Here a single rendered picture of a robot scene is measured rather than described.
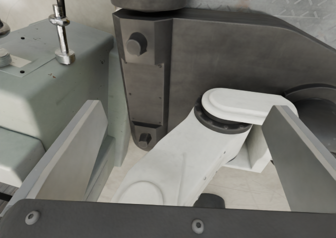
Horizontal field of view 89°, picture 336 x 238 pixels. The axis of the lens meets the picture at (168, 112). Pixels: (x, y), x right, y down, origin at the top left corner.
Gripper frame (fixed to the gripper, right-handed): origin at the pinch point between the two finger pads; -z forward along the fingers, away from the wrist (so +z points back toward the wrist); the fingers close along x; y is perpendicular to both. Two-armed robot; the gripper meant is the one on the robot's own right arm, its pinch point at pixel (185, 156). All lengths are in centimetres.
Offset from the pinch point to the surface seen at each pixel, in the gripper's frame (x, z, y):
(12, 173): 48, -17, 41
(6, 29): 47, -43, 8
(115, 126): 45, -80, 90
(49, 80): 41, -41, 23
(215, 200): -52, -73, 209
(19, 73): 49, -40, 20
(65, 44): 38, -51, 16
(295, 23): -34, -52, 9
